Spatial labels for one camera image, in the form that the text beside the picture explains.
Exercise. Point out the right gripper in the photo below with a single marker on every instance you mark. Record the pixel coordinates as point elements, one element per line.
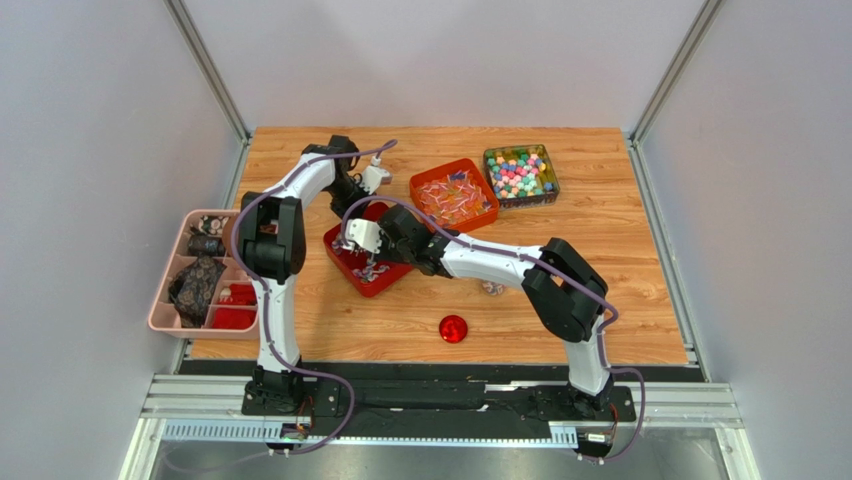
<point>357,252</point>

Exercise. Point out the clear plastic jar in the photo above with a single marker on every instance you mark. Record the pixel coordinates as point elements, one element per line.
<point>492,288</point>

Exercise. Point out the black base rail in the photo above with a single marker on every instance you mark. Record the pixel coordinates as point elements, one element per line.
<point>440,401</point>

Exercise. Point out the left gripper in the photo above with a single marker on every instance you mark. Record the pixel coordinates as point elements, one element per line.
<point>338,209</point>

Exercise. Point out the red jar lid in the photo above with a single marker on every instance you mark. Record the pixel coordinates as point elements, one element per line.
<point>453,329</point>

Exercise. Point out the clear tray of colourful candies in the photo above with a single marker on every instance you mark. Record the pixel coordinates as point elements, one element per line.
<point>521,176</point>

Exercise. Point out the pink organizer basket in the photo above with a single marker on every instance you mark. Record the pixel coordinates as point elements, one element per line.
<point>203,293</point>

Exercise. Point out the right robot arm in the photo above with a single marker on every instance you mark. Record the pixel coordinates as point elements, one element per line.
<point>565,291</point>

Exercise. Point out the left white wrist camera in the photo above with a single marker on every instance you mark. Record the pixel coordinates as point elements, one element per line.
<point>375,175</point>

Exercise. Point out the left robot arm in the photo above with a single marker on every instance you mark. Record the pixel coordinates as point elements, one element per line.
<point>270,245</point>

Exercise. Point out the red tray of swirl lollipops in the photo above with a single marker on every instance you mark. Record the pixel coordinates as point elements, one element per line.
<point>367,275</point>

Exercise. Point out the orange tray of lollipops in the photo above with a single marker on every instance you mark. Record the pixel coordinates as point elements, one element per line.
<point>455,195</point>

